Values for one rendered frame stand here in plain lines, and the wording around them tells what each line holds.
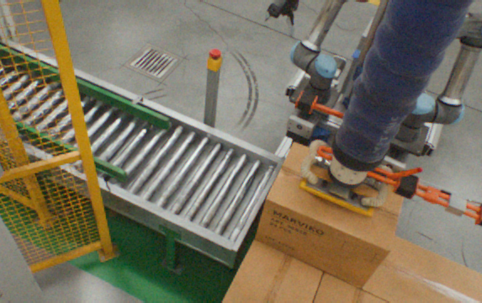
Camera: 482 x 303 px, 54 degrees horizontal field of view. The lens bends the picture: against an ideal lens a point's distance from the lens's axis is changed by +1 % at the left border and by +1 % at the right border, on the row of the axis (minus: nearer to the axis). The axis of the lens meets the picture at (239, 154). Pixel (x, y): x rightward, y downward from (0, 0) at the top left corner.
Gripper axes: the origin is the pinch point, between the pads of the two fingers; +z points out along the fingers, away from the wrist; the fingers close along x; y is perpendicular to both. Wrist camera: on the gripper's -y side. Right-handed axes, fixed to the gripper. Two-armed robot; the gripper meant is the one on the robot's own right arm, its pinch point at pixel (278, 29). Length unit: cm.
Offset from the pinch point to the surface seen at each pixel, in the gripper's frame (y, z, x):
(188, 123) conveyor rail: -7, 90, 44
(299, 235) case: -36, 73, -55
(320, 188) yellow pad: -29, 43, -53
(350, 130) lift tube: -24, 6, -54
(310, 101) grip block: 2.3, 29.6, -24.6
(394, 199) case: 0, 55, -81
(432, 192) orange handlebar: -6, 31, -92
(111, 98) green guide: -27, 88, 91
